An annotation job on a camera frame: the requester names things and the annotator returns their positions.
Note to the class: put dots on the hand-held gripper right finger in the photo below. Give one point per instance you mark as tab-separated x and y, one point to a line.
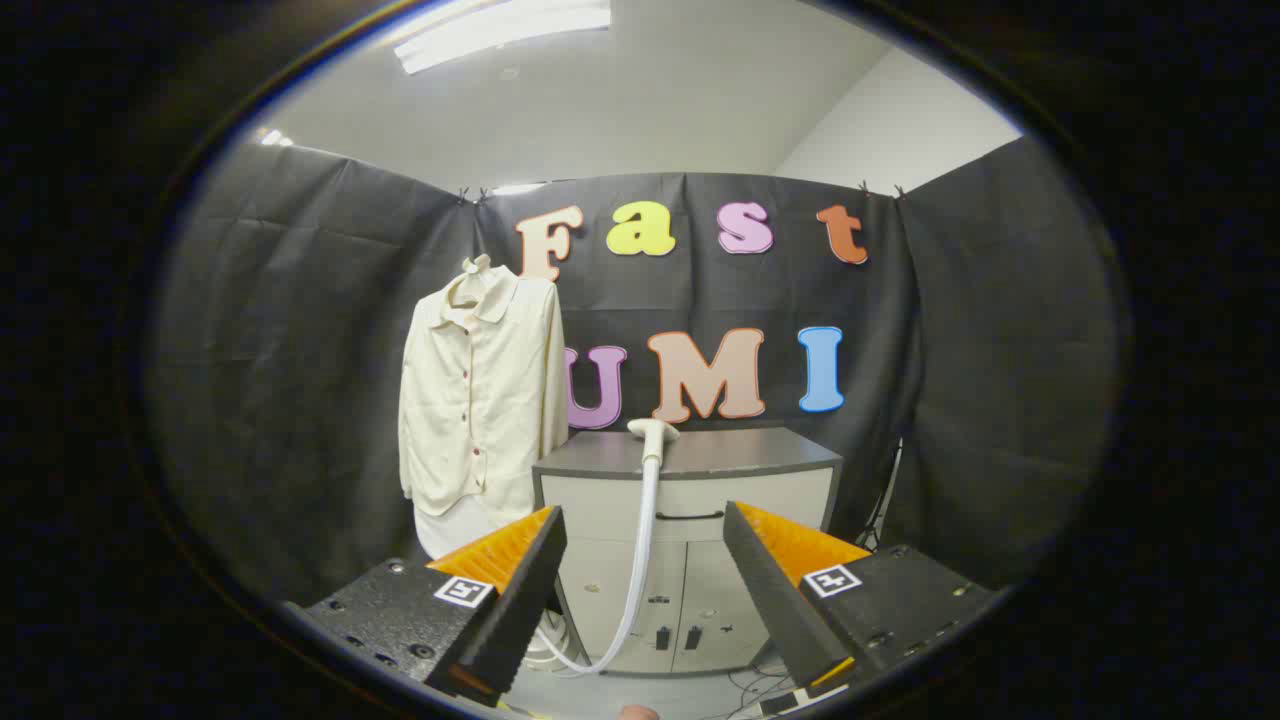
775	600

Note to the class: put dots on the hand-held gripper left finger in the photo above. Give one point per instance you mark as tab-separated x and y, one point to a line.
520	610

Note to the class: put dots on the white garment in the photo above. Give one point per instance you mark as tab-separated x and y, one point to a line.
455	525

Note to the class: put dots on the white garment steamer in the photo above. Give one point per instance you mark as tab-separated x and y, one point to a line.
652	440

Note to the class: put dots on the cream button shirt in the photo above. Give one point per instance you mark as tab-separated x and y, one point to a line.
500	400

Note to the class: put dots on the cream clothes hanger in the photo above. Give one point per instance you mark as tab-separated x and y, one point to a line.
478	264

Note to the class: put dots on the white cabinet with grey top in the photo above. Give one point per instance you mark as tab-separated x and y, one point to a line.
730	455

